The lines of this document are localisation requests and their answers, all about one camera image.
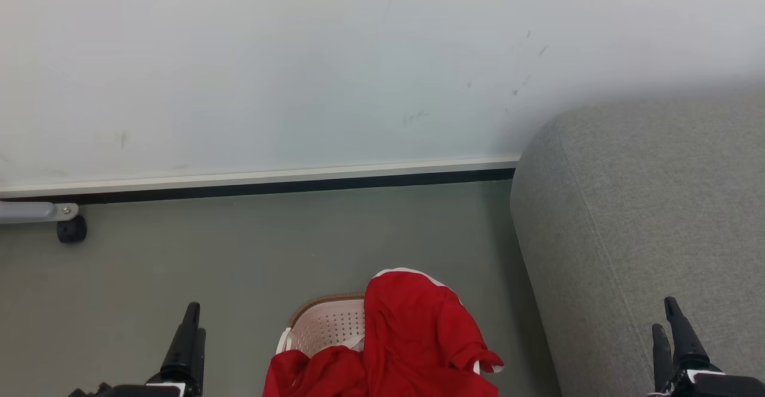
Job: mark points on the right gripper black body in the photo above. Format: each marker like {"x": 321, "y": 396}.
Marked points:
{"x": 717, "y": 386}

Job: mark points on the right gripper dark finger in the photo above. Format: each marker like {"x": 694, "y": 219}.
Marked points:
{"x": 686, "y": 343}
{"x": 663, "y": 355}

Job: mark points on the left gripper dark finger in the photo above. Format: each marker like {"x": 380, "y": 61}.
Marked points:
{"x": 181, "y": 349}
{"x": 199, "y": 361}

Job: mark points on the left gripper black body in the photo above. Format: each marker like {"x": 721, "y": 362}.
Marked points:
{"x": 137, "y": 390}

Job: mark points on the red and white garment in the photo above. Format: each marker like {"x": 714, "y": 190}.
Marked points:
{"x": 412, "y": 337}

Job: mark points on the grey fabric sofa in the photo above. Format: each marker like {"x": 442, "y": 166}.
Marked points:
{"x": 645, "y": 205}

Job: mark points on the cream perforated plastic laundry basket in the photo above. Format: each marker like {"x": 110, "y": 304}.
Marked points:
{"x": 329, "y": 325}

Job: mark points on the white and black baseboard strip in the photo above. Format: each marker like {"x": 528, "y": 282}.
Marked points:
{"x": 239, "y": 183}

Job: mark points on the grey metal frame leg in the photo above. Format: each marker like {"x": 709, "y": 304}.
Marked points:
{"x": 30, "y": 211}

